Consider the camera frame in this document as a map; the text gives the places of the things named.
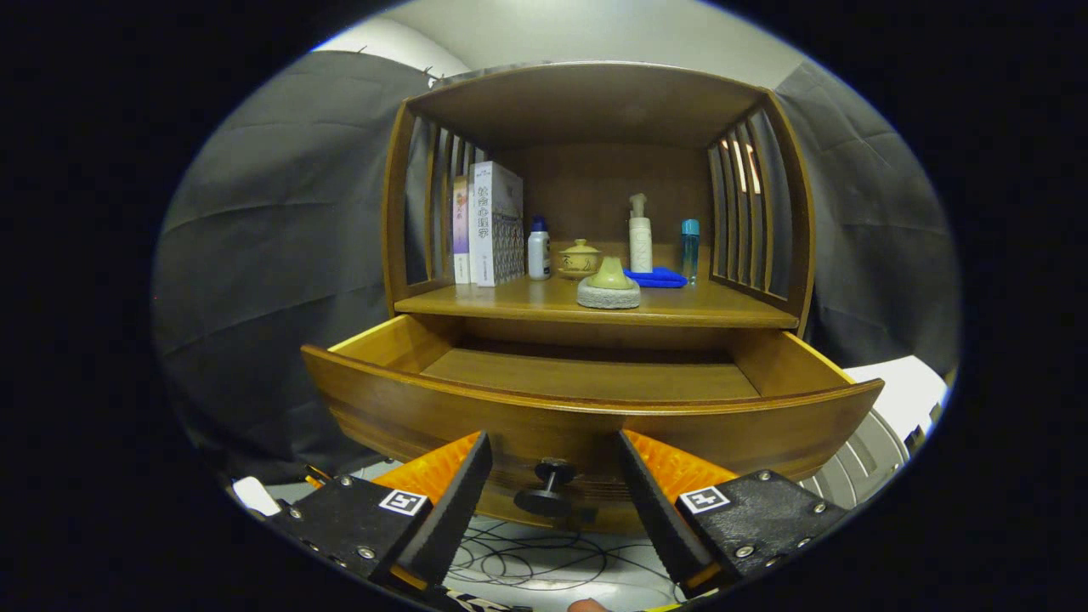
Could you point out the yellow lidded teacup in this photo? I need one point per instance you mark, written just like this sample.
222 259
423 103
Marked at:
578 259

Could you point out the brown wooden drawer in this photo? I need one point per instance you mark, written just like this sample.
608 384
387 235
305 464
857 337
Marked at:
510 425

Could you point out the thin purple book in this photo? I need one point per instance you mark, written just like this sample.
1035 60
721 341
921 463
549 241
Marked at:
461 229

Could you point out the thick white patterned book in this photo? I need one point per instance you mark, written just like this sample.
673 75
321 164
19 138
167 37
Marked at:
491 229

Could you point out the white plastic object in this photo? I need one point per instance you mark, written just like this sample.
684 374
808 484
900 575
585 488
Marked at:
255 495

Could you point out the wooden countertop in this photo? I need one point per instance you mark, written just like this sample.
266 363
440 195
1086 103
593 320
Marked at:
510 299

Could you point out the white bottle blue cap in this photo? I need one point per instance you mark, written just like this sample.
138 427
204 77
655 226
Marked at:
539 255

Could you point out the brown wooden cabinet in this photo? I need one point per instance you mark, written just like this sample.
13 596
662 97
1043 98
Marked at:
586 102

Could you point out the black drawer knob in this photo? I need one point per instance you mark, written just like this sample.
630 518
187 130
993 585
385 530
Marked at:
540 501

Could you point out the blue glass bottle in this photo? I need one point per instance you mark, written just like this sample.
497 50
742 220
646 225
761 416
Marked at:
690 251

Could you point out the blue folded cloth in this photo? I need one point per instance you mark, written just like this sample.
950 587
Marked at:
663 278

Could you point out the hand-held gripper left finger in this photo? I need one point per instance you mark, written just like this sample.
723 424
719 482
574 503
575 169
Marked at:
455 501

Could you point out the black backdrop cloth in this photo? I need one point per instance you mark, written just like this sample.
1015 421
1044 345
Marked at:
272 255

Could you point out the yellow black object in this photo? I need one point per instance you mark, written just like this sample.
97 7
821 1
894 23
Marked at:
317 474

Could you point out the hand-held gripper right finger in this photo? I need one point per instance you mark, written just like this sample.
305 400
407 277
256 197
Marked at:
656 501

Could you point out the white pump bottle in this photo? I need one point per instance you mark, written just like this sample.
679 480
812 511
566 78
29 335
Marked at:
641 246

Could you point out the white grey drawer unit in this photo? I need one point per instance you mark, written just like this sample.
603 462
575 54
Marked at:
901 391

